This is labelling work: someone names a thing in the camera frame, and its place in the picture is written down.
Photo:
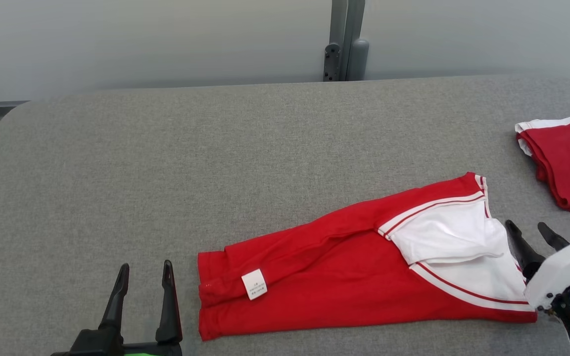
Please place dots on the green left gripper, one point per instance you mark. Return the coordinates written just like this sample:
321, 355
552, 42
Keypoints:
102, 343

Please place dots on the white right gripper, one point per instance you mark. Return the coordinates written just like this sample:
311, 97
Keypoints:
562, 269

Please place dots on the red and white jersey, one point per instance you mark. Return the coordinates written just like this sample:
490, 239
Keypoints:
339, 277

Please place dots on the grey rounded post cap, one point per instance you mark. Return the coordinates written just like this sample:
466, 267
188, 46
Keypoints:
358, 59

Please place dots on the dark grey hinge bracket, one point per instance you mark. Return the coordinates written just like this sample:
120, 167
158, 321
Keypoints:
332, 62

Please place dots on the grey metal partition post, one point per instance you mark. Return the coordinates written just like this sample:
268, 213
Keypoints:
347, 24

